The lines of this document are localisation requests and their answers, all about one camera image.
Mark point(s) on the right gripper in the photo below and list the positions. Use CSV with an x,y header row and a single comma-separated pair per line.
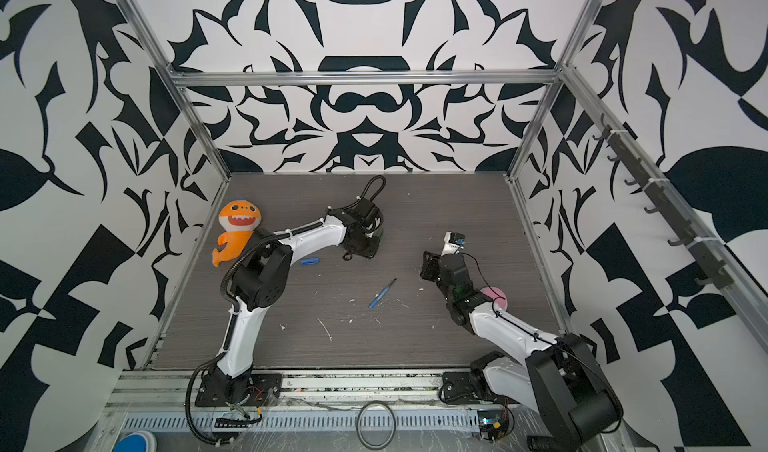
x,y
429,267

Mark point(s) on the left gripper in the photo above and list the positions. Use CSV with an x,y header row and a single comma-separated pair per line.
x,y
370,254

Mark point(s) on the blue pen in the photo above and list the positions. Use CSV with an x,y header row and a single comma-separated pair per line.
x,y
377,299

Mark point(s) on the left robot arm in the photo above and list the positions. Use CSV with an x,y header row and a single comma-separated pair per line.
x,y
260,264

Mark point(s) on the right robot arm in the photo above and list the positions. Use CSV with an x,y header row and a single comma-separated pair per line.
x,y
554,375

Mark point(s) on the pink round button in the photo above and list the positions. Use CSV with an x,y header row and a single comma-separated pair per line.
x,y
497,296

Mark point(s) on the orange shark plush toy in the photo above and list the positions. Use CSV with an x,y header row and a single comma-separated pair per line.
x,y
239,219

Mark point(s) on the green lit circuit board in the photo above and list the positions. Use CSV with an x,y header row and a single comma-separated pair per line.
x,y
495,425

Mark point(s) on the black device bottom right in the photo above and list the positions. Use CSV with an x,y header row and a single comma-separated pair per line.
x,y
537,443

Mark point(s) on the blue round button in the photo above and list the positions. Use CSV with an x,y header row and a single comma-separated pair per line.
x,y
139,441

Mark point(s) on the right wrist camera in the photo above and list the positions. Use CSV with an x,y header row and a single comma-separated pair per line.
x,y
453,243

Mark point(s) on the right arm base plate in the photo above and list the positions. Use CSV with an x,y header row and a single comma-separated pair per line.
x,y
468,388

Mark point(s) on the white slotted cable duct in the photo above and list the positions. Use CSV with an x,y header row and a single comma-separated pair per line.
x,y
376,420

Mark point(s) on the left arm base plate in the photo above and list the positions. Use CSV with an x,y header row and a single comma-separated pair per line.
x,y
252,390

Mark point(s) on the wall hook rail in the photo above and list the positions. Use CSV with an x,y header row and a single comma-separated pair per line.
x,y
689,230

